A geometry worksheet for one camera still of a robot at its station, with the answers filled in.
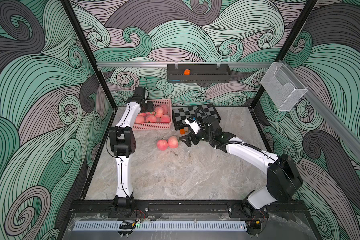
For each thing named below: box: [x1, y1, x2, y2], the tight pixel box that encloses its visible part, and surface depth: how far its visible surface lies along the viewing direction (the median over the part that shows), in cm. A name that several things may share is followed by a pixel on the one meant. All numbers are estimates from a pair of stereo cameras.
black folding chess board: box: [172, 103, 222, 131], surface depth 116 cm
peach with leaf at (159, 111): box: [154, 106, 164, 118], surface depth 108 cm
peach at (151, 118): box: [146, 114, 157, 123], surface depth 107 cm
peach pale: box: [167, 136, 179, 149], surface depth 94 cm
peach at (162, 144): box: [157, 139, 168, 151], surface depth 94 cm
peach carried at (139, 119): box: [134, 114, 145, 124], surface depth 107 cm
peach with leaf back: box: [160, 114, 171, 123], surface depth 106 cm
